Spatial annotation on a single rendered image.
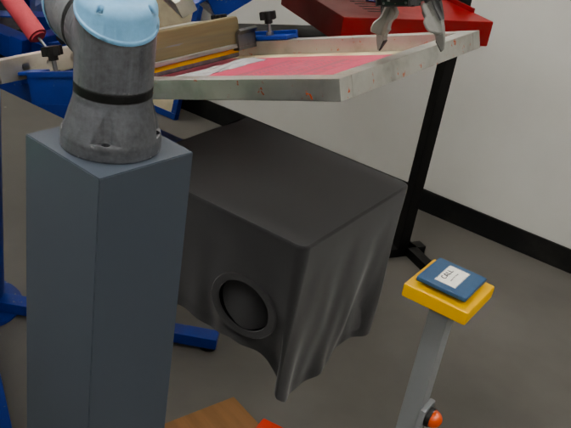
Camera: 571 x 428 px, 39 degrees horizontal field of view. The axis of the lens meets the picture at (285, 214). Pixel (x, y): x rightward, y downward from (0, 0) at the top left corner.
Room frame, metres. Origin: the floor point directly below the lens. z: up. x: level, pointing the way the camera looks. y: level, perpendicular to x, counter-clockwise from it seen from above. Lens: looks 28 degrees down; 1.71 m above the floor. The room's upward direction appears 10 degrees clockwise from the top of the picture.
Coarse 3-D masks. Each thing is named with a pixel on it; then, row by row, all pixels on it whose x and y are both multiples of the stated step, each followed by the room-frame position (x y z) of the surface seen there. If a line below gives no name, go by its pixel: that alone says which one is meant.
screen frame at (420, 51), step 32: (448, 32) 1.75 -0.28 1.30; (384, 64) 1.37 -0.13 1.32; (416, 64) 1.47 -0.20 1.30; (160, 96) 1.43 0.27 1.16; (192, 96) 1.39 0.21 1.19; (224, 96) 1.35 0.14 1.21; (256, 96) 1.32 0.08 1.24; (288, 96) 1.29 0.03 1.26; (320, 96) 1.25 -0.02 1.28; (352, 96) 1.26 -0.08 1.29
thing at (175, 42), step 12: (192, 24) 1.83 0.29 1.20; (204, 24) 1.85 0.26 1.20; (216, 24) 1.89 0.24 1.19; (228, 24) 1.93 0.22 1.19; (168, 36) 1.74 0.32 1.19; (180, 36) 1.78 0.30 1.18; (192, 36) 1.81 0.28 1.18; (204, 36) 1.84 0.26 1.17; (216, 36) 1.88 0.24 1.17; (228, 36) 1.92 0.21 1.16; (156, 48) 1.70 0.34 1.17; (168, 48) 1.74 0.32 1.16; (180, 48) 1.77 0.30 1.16; (192, 48) 1.80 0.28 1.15; (204, 48) 1.83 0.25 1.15; (156, 60) 1.70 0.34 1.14
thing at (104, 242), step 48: (48, 144) 1.07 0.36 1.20; (48, 192) 1.05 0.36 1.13; (96, 192) 0.99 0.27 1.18; (144, 192) 1.05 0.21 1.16; (48, 240) 1.05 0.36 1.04; (96, 240) 0.98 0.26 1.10; (144, 240) 1.06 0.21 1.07; (48, 288) 1.05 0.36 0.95; (96, 288) 0.99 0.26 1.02; (144, 288) 1.06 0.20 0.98; (48, 336) 1.05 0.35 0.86; (96, 336) 0.99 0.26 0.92; (144, 336) 1.07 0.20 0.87; (48, 384) 1.05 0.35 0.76; (96, 384) 0.99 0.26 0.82; (144, 384) 1.08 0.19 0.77
